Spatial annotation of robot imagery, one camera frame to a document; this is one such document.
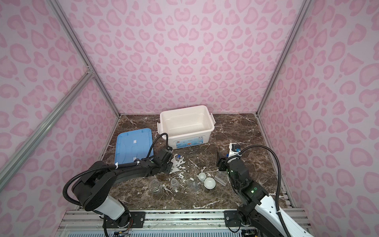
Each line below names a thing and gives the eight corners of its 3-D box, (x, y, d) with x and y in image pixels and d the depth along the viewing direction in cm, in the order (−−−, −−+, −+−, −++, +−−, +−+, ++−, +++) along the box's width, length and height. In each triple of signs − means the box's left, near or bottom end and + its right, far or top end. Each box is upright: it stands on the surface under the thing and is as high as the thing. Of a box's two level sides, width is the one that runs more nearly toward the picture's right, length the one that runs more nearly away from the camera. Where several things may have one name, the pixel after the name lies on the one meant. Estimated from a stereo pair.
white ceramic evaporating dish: (204, 189, 84) (204, 188, 83) (203, 178, 88) (203, 177, 86) (215, 189, 84) (216, 188, 83) (215, 178, 88) (215, 177, 86)
